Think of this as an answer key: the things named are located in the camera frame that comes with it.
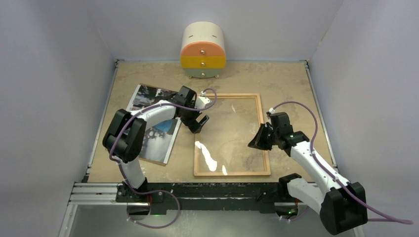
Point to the wooden picture frame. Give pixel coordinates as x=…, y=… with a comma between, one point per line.
x=262, y=130

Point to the printed photo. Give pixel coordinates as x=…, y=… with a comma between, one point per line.
x=158, y=140

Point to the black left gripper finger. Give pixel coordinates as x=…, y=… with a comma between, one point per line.
x=194, y=126
x=202, y=122

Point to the clear acrylic frame pane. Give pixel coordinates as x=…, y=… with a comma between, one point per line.
x=229, y=137

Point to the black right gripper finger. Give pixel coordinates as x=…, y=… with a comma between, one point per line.
x=267, y=130
x=258, y=142

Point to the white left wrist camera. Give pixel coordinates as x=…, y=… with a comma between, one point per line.
x=202, y=102

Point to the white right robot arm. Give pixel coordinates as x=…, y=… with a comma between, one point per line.
x=337, y=201

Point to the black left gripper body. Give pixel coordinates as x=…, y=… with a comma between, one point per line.
x=189, y=115

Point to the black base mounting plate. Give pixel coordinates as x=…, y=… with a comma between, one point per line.
x=266, y=198

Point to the round three-drawer mini cabinet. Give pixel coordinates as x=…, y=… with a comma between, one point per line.
x=203, y=53

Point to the aluminium extrusion rail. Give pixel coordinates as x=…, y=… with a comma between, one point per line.
x=97, y=194

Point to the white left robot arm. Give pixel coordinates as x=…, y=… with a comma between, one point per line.
x=124, y=137

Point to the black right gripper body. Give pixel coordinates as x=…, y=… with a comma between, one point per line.
x=276, y=134

